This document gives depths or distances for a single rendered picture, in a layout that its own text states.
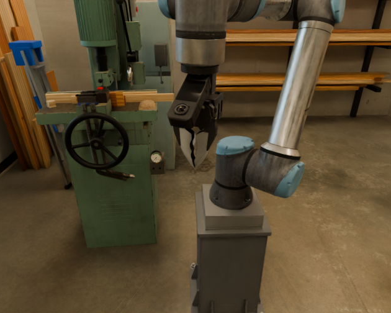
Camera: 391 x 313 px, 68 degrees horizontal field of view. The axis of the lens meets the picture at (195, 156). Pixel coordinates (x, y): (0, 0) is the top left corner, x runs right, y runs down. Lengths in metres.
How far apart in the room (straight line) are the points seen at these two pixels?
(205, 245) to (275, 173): 0.44
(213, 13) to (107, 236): 1.65
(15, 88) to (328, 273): 2.71
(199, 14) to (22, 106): 2.55
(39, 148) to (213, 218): 2.20
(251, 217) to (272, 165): 0.26
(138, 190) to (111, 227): 0.32
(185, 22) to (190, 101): 0.13
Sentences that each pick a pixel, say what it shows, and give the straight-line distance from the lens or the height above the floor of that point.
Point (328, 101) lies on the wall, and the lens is 4.49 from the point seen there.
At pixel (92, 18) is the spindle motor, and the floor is 1.32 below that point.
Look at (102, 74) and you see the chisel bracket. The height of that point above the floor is 1.06.
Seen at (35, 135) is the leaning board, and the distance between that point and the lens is 3.05.
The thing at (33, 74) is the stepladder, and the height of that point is 0.95.
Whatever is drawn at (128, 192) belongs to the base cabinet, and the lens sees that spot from 1.75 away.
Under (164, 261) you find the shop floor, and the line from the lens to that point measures 1.88.
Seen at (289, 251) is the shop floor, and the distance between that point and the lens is 2.01.
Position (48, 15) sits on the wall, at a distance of 4.17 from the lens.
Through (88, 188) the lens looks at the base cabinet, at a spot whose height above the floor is 0.45.
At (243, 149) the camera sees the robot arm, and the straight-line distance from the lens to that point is 1.11.
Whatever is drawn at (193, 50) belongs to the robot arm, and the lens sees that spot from 0.52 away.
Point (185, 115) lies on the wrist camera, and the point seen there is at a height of 1.21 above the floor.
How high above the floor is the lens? 1.36
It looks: 27 degrees down
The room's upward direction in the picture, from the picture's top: straight up
